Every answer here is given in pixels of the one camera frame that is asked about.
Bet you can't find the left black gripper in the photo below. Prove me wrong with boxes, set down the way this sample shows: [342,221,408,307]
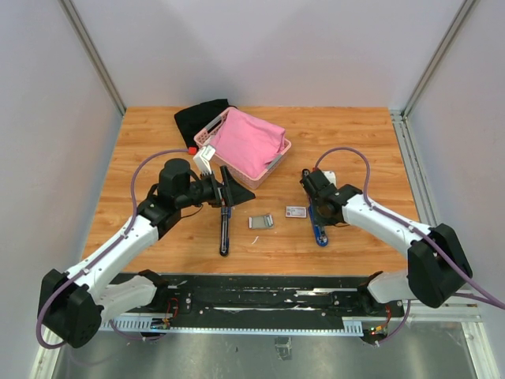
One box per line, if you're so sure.
[177,165,256,208]

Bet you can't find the red staple box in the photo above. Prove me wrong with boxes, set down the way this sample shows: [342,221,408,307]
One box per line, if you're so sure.
[285,206,307,219]

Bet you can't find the silver staple strips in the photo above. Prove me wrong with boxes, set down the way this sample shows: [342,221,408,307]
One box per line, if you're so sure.
[249,214,274,230]

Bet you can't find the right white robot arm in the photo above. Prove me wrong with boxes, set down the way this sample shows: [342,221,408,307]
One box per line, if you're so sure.
[300,169,473,316]

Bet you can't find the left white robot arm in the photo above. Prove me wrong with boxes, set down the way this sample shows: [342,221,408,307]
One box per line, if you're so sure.
[36,158,255,349]

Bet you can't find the pink folded cloth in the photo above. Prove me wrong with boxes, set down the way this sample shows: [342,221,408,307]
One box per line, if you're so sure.
[210,107,286,178]

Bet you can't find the pink plastic basket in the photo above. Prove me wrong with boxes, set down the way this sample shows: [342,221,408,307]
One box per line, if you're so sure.
[193,107,292,190]

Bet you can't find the black folded cloth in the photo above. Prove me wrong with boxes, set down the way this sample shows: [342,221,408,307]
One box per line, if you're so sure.
[174,99,230,148]

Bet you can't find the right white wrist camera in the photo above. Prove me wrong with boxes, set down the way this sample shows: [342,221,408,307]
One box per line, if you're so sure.
[310,169,337,186]

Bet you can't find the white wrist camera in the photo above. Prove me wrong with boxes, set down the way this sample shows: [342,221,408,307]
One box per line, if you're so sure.
[188,144,215,174]
[310,169,337,186]

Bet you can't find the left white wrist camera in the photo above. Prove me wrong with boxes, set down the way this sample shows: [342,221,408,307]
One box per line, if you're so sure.
[188,144,215,174]

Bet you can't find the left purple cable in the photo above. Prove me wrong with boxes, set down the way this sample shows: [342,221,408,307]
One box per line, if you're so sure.
[36,146,198,349]

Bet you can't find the purple cable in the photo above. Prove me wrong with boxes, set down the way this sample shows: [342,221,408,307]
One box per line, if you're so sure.
[315,147,505,344]
[36,146,198,349]

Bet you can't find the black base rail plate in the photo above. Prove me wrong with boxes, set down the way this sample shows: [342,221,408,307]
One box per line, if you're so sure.
[118,274,404,336]

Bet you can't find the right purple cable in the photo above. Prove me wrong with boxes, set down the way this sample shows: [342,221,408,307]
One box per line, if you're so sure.
[315,147,505,344]

